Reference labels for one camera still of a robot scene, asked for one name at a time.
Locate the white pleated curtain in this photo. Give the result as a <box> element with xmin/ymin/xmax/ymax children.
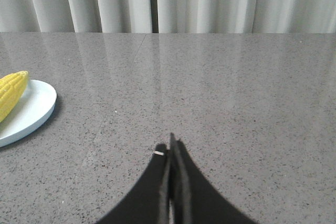
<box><xmin>1</xmin><ymin>0</ymin><xmax>335</xmax><ymax>33</ymax></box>

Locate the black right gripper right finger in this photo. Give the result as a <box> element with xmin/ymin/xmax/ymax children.
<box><xmin>170</xmin><ymin>133</ymin><xmax>255</xmax><ymax>223</ymax></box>

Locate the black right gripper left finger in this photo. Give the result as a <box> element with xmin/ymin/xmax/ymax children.
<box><xmin>98</xmin><ymin>144</ymin><xmax>170</xmax><ymax>223</ymax></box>

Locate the yellow corn cob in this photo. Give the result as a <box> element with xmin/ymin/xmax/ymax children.
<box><xmin>1</xmin><ymin>70</ymin><xmax>29</xmax><ymax>122</ymax></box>

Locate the light blue round plate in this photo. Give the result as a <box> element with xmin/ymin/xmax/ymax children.
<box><xmin>1</xmin><ymin>80</ymin><xmax>57</xmax><ymax>147</ymax></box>

